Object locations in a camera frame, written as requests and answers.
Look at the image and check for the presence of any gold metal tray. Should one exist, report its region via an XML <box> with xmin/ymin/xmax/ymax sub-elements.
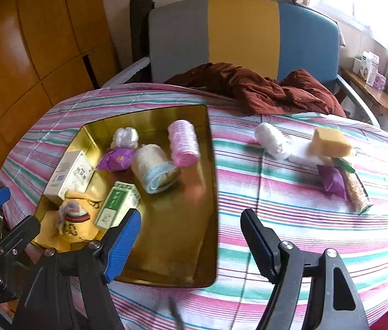
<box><xmin>31</xmin><ymin>105</ymin><xmax>219</xmax><ymax>288</ymax></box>

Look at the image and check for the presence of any beige bandage roll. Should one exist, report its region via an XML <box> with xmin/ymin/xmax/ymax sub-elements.
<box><xmin>131</xmin><ymin>144</ymin><xmax>181</xmax><ymax>194</ymax></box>

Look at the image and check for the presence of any purple snack packet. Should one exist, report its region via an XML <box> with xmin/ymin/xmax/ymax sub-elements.
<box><xmin>317</xmin><ymin>164</ymin><xmax>348</xmax><ymax>200</ymax></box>
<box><xmin>97</xmin><ymin>147</ymin><xmax>137</xmax><ymax>172</ymax></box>

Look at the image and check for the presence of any window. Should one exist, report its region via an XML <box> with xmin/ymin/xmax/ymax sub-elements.
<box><xmin>309</xmin><ymin>0</ymin><xmax>388</xmax><ymax>54</ymax></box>

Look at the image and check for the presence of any green and white box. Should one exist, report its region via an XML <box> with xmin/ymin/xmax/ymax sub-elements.
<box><xmin>95</xmin><ymin>181</ymin><xmax>142</xmax><ymax>232</ymax></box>

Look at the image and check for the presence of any striped bedsheet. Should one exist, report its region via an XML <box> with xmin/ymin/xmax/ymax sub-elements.
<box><xmin>0</xmin><ymin>82</ymin><xmax>388</xmax><ymax>330</ymax></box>

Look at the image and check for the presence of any green-topped grain packet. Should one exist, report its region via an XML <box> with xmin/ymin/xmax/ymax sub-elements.
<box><xmin>332</xmin><ymin>158</ymin><xmax>374</xmax><ymax>215</ymax></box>

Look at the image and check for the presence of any pink bag roll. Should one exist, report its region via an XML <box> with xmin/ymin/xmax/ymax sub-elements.
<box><xmin>167</xmin><ymin>120</ymin><xmax>201</xmax><ymax>167</ymax></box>

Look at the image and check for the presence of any dark red quilt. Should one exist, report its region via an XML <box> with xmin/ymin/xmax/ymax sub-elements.
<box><xmin>163</xmin><ymin>62</ymin><xmax>346</xmax><ymax>117</ymax></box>

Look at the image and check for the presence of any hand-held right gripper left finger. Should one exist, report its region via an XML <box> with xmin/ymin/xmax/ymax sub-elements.
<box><xmin>12</xmin><ymin>208</ymin><xmax>142</xmax><ymax>330</ymax></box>

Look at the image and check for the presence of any wooden side table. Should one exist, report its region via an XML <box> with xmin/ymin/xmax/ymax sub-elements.
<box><xmin>340</xmin><ymin>67</ymin><xmax>388</xmax><ymax>133</ymax></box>

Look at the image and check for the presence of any white cardboard box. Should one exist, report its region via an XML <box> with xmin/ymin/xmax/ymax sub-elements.
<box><xmin>43</xmin><ymin>149</ymin><xmax>95</xmax><ymax>205</ymax></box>

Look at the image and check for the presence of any purple box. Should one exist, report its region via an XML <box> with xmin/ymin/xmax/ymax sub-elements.
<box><xmin>373</xmin><ymin>73</ymin><xmax>387</xmax><ymax>92</ymax></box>

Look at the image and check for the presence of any white bed rail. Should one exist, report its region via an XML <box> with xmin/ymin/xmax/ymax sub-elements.
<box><xmin>337</xmin><ymin>76</ymin><xmax>382</xmax><ymax>126</ymax></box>
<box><xmin>105</xmin><ymin>58</ymin><xmax>151</xmax><ymax>86</ymax></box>

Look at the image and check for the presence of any wooden wardrobe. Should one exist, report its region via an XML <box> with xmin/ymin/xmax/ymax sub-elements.
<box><xmin>0</xmin><ymin>0</ymin><xmax>119</xmax><ymax>193</ymax></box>

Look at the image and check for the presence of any grey yellow blue headboard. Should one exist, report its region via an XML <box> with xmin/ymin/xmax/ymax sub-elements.
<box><xmin>147</xmin><ymin>0</ymin><xmax>339</xmax><ymax>85</ymax></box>

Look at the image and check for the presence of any black bed post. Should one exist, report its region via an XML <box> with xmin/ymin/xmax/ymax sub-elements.
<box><xmin>130</xmin><ymin>0</ymin><xmax>155</xmax><ymax>66</ymax></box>

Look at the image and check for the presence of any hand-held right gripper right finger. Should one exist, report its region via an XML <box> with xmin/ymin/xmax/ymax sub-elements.
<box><xmin>241</xmin><ymin>208</ymin><xmax>370</xmax><ymax>330</ymax></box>

